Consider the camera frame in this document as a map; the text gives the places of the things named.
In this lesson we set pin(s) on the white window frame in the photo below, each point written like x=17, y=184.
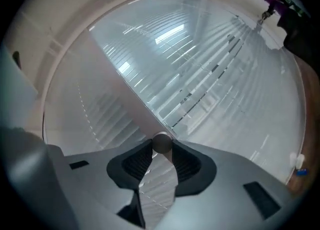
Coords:
x=65, y=48

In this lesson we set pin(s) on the small blue object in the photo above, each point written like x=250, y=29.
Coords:
x=301, y=172

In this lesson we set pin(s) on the small white object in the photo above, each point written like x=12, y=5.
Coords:
x=298, y=160

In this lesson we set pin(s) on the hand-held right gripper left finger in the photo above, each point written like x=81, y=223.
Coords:
x=95, y=174

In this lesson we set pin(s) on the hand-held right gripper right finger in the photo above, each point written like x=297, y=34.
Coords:
x=225, y=189

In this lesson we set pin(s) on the white slatted window blinds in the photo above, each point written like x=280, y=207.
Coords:
x=200, y=61

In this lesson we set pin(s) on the translucent blind tilt wand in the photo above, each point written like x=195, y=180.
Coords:
x=162, y=144

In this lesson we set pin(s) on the dark wall fixture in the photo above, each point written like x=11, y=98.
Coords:
x=16, y=58

